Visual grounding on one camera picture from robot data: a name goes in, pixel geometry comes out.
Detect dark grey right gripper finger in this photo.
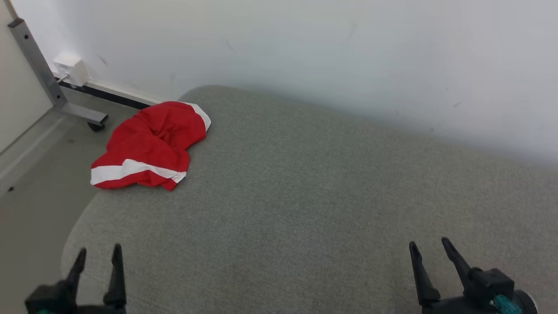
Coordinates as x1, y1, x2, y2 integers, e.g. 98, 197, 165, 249
409, 241, 441, 307
441, 237, 470, 288

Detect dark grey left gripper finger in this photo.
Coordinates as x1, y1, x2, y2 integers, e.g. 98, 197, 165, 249
103, 243, 127, 307
65, 248, 87, 301

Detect white wall box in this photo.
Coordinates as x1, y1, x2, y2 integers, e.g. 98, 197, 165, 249
52, 53, 90, 87

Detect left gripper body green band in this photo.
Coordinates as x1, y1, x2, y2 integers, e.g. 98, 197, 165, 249
25, 283, 127, 314

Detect white and black baseboard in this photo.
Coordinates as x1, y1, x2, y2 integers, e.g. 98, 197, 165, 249
54, 74, 164, 110

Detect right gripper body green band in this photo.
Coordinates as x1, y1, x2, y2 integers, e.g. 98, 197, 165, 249
421, 267, 538, 314

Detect red and white basketball shorts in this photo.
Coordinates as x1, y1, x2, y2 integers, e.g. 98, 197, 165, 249
90, 101, 212, 191

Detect grey metal frame leg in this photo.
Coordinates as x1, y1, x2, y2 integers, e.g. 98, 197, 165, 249
8, 18, 109, 125

